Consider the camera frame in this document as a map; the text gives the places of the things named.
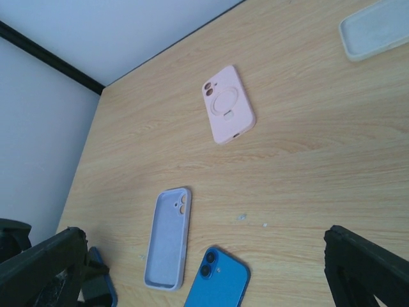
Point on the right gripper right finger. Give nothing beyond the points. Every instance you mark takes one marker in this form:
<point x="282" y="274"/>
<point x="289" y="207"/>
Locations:
<point x="361" y="273"/>

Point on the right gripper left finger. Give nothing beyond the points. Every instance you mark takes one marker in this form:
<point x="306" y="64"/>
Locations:
<point x="48" y="274"/>

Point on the blue phone black screen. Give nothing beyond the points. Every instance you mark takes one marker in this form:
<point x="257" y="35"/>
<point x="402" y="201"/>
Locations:
<point x="97" y="288"/>

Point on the lavender phone case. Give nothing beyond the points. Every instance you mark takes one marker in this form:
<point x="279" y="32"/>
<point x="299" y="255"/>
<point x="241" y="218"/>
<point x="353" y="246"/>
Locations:
<point x="167" y="248"/>

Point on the blue phone back up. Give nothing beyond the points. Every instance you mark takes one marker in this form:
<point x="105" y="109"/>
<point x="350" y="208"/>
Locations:
<point x="222" y="280"/>

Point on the beige phone case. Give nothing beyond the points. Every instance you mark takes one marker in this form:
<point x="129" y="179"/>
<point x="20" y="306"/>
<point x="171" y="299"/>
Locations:
<point x="375" y="29"/>

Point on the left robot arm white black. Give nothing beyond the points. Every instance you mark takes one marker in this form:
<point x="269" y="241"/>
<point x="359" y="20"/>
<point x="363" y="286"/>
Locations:
<point x="14" y="238"/>

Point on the pink phone case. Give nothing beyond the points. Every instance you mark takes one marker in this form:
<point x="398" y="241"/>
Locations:
<point x="228" y="107"/>

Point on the black enclosure frame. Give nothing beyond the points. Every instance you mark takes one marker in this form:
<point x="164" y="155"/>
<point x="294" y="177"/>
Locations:
<point x="37" y="51"/>

